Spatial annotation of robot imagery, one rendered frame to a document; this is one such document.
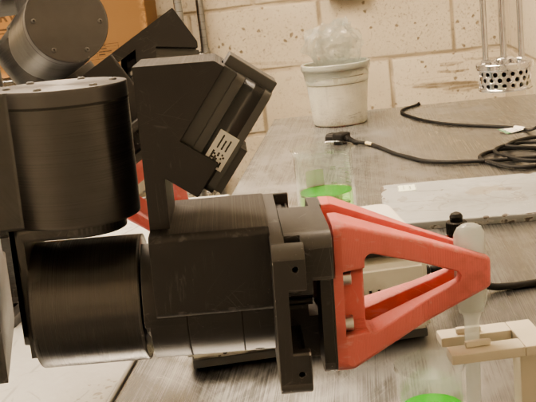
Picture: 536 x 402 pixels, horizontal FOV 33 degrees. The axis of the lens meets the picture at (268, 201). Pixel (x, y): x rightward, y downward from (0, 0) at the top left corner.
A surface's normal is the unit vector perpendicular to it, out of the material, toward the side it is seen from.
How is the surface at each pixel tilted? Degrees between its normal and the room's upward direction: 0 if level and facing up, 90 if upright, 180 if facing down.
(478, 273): 90
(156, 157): 90
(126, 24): 89
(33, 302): 68
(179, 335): 112
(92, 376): 0
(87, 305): 74
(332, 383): 0
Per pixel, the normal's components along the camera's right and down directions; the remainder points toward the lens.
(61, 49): 0.44, -0.08
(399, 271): 0.09, 0.22
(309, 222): -0.07, -0.97
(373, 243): 0.40, 0.18
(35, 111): -0.17, 0.24
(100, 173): 0.63, 0.13
